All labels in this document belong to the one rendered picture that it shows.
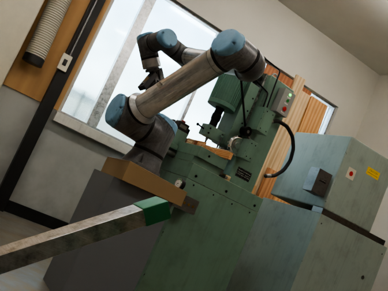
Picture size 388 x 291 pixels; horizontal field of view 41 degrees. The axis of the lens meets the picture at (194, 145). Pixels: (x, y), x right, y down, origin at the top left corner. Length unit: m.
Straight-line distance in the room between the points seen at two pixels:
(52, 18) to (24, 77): 0.49
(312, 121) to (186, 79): 3.22
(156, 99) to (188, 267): 1.17
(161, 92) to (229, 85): 1.04
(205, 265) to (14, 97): 2.00
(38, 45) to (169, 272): 1.97
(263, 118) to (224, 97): 0.26
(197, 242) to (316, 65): 2.87
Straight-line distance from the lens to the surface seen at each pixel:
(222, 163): 2.95
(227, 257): 3.12
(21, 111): 4.17
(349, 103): 5.64
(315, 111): 5.20
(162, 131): 2.34
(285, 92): 3.27
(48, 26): 4.06
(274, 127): 3.31
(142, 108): 2.20
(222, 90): 3.11
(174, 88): 2.10
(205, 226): 2.97
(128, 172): 2.19
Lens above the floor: 0.53
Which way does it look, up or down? 7 degrees up
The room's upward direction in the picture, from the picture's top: 24 degrees clockwise
